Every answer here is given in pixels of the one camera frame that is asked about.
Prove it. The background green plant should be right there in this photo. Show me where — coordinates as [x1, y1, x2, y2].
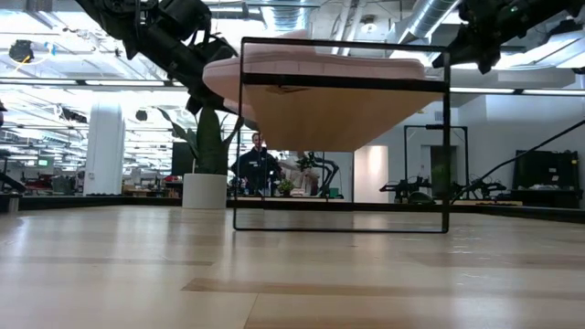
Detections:
[431, 164, 452, 197]

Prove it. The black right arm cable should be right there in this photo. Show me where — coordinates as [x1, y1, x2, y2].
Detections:
[450, 118, 585, 206]

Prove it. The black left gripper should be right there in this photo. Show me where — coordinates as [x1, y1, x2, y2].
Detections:
[136, 0, 239, 116]

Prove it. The black background cabinet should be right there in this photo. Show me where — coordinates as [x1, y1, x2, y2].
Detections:
[510, 149, 585, 210]

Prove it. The small background potted plant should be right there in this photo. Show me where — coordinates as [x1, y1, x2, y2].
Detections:
[276, 178, 297, 198]

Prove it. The background black rig frame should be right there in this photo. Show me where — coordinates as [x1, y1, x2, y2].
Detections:
[404, 123, 470, 203]

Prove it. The black ceiling lamp yellow cable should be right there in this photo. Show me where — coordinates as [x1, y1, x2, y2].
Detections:
[7, 38, 37, 64]

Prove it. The white round column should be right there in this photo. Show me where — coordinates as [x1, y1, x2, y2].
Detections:
[83, 102, 127, 196]

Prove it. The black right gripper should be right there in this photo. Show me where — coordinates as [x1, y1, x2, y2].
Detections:
[431, 0, 572, 76]

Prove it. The wooden shelf black metal frame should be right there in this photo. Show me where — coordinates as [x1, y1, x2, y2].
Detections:
[231, 36, 452, 235]

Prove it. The person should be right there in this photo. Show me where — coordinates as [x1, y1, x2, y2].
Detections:
[279, 151, 322, 197]
[229, 132, 283, 197]

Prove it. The large silver ventilation duct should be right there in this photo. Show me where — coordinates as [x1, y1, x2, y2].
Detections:
[395, 0, 462, 46]

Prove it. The snake plant in white pot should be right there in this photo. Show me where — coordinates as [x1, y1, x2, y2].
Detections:
[156, 105, 246, 210]

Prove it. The black background screen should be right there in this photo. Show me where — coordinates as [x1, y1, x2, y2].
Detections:
[170, 142, 197, 177]

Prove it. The corrugated silver ventilation duct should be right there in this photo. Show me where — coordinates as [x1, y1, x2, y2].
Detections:
[262, 5, 317, 34]

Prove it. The black aluminium table frame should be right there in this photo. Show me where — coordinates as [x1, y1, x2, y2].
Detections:
[17, 195, 585, 225]

